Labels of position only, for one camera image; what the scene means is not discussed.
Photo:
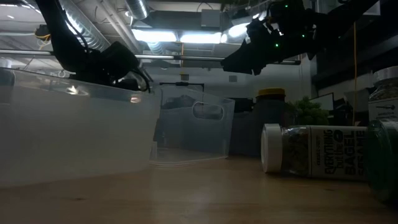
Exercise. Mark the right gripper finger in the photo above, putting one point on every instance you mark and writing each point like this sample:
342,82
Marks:
237,62
258,67

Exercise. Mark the yellow-lidded dark jar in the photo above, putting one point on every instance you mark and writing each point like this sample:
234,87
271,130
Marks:
271,92

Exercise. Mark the white-lidded bagel seasoning jar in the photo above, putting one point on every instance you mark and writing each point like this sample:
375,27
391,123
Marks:
385,105
335,152

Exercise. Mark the green glass spice jar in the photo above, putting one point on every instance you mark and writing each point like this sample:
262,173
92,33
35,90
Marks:
384,161

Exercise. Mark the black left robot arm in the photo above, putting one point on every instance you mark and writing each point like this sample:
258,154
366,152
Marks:
59,34

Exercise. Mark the bright rectangular light panel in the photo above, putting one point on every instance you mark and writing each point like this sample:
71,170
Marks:
155,35
202,38

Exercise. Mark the grey junction box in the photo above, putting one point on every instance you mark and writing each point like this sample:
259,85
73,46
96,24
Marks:
211,18

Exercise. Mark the green succulent plant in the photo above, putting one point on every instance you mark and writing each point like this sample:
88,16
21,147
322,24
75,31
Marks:
309,112

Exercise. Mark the dark computer monitor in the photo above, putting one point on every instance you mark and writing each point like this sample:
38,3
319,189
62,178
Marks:
325,101

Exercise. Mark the clear plastic bin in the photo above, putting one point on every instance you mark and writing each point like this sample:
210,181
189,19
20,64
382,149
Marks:
186,137
77,133

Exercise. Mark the long ribbed silver duct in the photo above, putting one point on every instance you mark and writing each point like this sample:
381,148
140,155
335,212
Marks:
90,31

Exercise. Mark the black rectangular bracket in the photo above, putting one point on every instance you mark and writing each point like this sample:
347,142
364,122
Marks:
182,83

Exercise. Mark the round silver air duct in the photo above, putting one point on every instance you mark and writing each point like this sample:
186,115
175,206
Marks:
138,9

